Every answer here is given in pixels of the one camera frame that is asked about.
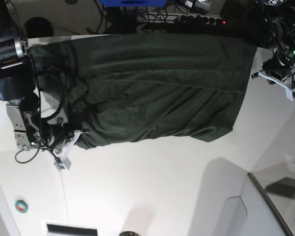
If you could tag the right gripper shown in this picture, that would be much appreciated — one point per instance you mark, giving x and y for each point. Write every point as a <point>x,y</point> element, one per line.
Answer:
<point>60,138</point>

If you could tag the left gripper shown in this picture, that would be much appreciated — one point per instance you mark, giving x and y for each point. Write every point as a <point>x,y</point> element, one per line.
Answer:
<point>278,70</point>

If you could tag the dark green t-shirt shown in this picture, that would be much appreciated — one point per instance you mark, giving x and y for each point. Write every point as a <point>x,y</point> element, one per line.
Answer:
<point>133,87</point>

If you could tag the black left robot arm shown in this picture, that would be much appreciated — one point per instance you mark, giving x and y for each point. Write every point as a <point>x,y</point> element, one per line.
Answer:
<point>272,24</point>

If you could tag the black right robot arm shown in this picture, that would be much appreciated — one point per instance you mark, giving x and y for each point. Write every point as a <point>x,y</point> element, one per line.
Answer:
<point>18,80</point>

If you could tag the green red emergency button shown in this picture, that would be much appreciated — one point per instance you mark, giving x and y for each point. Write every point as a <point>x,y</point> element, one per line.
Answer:
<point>21,206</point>

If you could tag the black round knob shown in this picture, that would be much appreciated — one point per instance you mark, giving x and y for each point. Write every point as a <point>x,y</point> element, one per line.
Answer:
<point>128,233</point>

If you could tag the white power strip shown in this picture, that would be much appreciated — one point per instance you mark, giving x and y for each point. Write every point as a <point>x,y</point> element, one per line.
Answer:
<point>150,17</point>

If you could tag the grey monitor frame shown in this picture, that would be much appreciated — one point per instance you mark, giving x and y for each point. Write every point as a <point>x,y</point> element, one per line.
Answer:
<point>274,211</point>

